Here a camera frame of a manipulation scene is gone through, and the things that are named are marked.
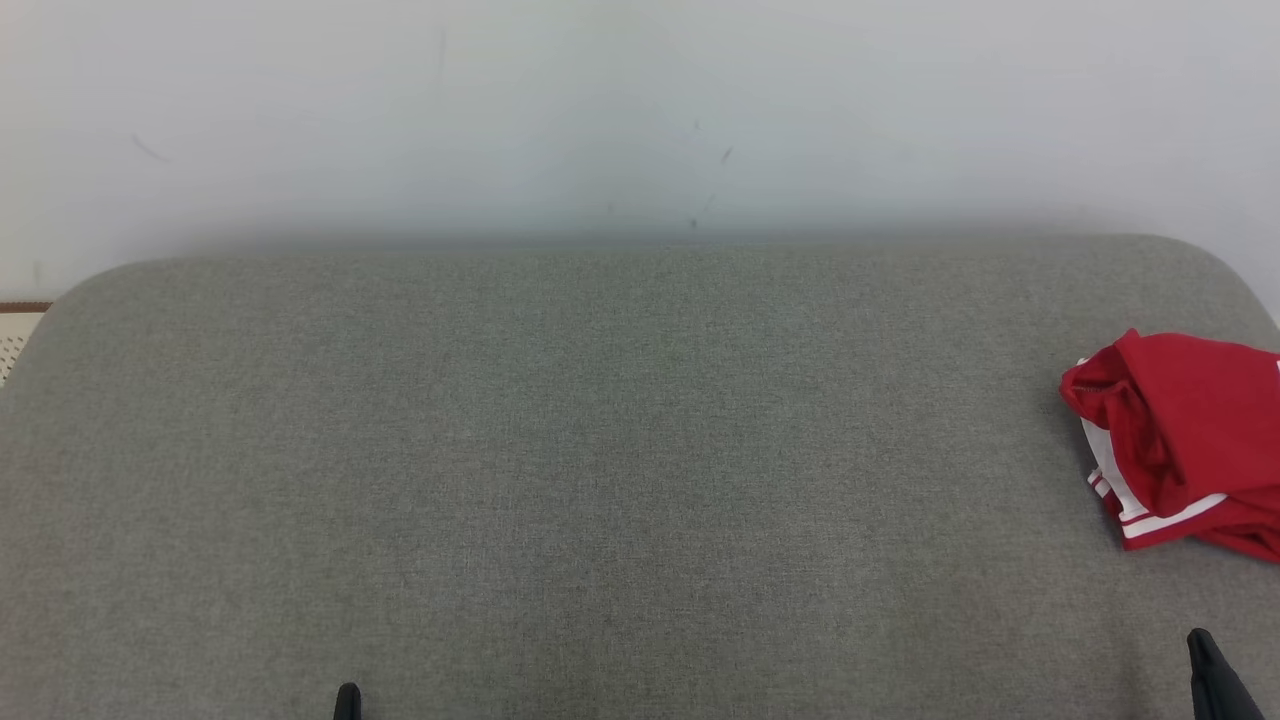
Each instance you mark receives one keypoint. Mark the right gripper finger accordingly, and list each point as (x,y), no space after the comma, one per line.
(1218,690)

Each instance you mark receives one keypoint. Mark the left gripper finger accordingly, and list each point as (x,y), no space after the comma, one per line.
(348,705)

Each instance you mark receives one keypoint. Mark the red shorts white stripe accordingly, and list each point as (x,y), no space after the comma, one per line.
(1200,400)

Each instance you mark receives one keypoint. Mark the grey fabric ironing board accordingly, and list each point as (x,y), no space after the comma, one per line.
(600,450)

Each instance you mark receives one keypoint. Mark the white perforated basket brown rim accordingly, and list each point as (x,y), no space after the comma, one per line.
(15,345)

